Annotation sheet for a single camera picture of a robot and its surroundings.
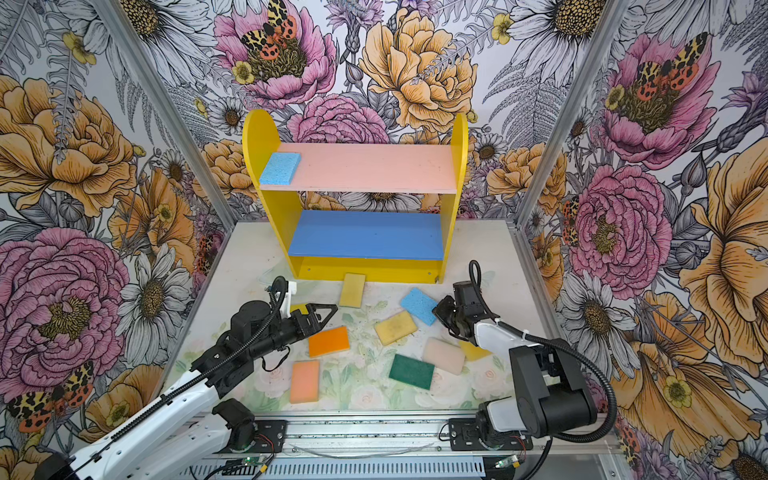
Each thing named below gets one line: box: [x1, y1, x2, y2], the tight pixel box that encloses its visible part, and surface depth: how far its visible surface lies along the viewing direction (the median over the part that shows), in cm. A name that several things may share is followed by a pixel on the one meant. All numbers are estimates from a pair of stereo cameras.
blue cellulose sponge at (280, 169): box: [260, 152, 301, 186], surface depth 78 cm
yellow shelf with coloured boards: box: [242, 110, 469, 284], surface depth 103 cm
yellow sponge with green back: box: [339, 272, 366, 308], surface depth 101 cm
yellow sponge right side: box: [458, 340, 492, 361], surface depth 87 cm
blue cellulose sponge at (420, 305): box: [400, 288, 439, 326], surface depth 96 cm
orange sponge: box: [308, 326, 350, 358], surface depth 91 cm
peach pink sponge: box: [290, 359, 320, 404], surface depth 84 cm
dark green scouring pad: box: [388, 354, 435, 390], surface depth 85 cm
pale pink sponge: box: [422, 337, 465, 375], surface depth 88 cm
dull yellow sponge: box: [375, 310, 418, 346], surface depth 94 cm
